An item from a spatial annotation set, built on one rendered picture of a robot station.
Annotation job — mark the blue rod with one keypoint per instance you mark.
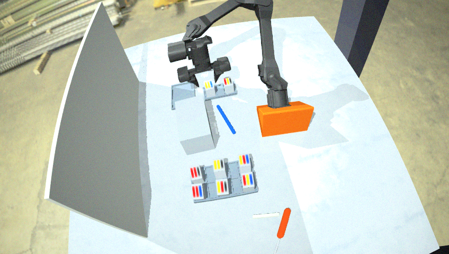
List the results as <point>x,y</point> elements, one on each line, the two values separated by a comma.
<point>226,120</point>

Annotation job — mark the white flat bar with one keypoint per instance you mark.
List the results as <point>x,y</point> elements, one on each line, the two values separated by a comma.
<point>265,216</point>

